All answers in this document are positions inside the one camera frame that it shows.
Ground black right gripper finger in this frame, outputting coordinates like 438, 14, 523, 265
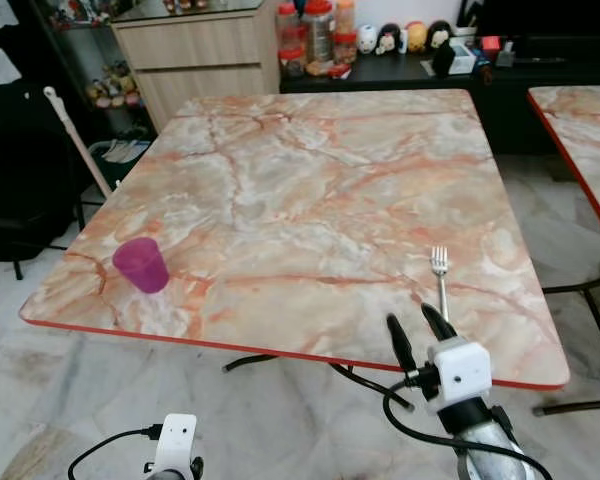
421, 304, 458, 344
386, 314, 419, 377

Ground silver metal fork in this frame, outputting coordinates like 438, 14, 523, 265
430, 246, 452, 322

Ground purple plastic cup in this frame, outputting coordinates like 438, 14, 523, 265
112, 237, 170, 295

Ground black low sideboard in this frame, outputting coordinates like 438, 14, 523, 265
280, 48, 600, 157

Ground small black object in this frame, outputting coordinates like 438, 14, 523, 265
431, 43, 457, 78

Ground white and blue box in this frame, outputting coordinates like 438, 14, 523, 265
450, 41, 479, 75

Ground yellow round figurine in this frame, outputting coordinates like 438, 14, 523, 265
404, 21, 429, 53

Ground black and white figurine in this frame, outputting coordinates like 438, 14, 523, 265
377, 23, 402, 56

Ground white round figurine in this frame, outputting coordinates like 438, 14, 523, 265
356, 25, 379, 55

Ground orange filled red lid jar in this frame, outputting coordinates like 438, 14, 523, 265
333, 0, 359, 66

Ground large red lid jar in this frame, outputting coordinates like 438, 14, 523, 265
303, 0, 336, 73

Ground small red lid jar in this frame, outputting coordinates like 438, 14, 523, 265
277, 3, 306, 79

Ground basket with papers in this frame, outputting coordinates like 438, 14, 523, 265
87, 137, 154, 191

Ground black television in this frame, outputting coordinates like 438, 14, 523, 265
476, 0, 600, 43

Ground light wooden drawer cabinet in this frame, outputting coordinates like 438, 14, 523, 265
112, 3, 282, 133

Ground black chair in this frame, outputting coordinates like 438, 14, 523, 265
0, 78, 93, 281

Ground wooden stick with white tip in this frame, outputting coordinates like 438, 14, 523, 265
43, 86, 113, 198

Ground colourful toy figurines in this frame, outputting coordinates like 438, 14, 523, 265
84, 60, 142, 110

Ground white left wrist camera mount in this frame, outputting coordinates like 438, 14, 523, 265
152, 413, 199, 477

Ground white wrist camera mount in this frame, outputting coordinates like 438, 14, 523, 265
425, 338, 494, 414
152, 413, 199, 477

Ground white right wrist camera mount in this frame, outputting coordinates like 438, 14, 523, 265
425, 338, 494, 414

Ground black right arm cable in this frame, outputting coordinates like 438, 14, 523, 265
383, 368, 553, 480

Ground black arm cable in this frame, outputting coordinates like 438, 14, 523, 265
383, 368, 553, 480
67, 424, 167, 480

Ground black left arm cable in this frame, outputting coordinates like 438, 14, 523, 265
67, 424, 167, 480

